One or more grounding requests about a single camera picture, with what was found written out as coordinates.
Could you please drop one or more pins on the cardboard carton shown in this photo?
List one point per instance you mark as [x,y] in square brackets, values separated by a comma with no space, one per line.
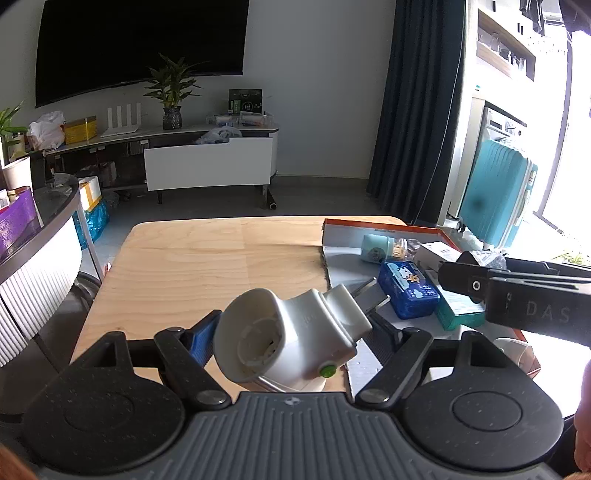
[90,194]

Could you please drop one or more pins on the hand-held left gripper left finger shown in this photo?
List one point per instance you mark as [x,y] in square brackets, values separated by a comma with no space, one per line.
[203,337]

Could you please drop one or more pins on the white plug-in device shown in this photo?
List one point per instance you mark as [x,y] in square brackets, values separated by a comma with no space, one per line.
[304,332]

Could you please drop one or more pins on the teal toothpick jar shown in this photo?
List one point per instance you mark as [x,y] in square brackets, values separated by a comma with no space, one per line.
[378,249]

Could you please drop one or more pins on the white washing machine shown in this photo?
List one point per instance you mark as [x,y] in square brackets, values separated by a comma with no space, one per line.
[501,124]

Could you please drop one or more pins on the curved ribbed counter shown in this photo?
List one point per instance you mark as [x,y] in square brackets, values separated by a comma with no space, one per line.
[37,286]

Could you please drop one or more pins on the white router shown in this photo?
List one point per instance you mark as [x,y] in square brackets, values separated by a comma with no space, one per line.
[122,127]

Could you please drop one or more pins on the crumpled cloth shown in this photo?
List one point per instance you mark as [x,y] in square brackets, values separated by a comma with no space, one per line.
[219,135]

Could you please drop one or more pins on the blue plastic bag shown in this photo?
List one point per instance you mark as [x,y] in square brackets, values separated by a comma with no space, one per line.
[92,224]

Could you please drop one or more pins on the wall shelf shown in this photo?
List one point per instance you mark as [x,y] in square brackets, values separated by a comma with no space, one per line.
[505,50]

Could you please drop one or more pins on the yellow box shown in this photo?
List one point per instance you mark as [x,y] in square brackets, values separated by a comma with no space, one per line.
[81,130]

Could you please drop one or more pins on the leafy green plant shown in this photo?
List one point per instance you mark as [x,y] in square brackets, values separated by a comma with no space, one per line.
[9,127]

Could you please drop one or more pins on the teal suitcase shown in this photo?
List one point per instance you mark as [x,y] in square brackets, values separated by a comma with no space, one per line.
[498,194]

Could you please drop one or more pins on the red and white striped item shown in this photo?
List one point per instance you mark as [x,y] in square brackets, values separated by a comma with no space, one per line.
[108,270]

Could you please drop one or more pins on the black wall television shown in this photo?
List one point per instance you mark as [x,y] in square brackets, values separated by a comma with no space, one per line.
[138,41]

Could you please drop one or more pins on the white plastic bag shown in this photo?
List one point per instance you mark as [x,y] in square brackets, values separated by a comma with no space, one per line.
[46,131]

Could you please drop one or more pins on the blue tissue pack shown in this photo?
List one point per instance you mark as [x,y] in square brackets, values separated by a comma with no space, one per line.
[408,290]

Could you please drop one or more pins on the low TV stand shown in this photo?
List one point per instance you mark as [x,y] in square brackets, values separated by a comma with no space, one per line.
[207,161]

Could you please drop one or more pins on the green and black box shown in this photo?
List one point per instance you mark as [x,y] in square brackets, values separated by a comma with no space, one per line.
[245,101]

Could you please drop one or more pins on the row of small packages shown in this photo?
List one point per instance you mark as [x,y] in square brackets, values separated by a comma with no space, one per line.
[240,120]

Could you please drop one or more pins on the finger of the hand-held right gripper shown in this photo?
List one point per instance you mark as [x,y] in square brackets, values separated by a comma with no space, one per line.
[461,281]
[468,259]

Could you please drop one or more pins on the dark curtain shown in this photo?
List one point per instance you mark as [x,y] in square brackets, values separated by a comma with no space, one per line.
[415,115]

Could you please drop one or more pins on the teal carton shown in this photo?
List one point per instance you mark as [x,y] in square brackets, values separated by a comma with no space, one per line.
[457,311]

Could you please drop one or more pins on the potted plant in dark vase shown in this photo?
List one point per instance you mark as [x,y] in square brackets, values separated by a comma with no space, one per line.
[171,92]

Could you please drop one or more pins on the orange cardboard box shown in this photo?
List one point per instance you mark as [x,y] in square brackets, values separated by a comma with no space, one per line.
[351,272]

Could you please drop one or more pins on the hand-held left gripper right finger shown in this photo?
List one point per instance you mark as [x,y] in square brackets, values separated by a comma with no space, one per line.
[390,344]

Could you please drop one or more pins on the small white carton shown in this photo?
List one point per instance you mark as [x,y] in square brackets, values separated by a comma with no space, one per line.
[436,256]

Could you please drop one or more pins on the black cylinder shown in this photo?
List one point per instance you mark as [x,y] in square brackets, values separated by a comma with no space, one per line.
[271,202]

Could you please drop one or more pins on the white paper cup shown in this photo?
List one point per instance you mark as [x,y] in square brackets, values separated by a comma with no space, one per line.
[17,174]

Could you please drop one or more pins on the purple box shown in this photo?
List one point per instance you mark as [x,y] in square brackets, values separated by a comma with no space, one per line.
[16,221]

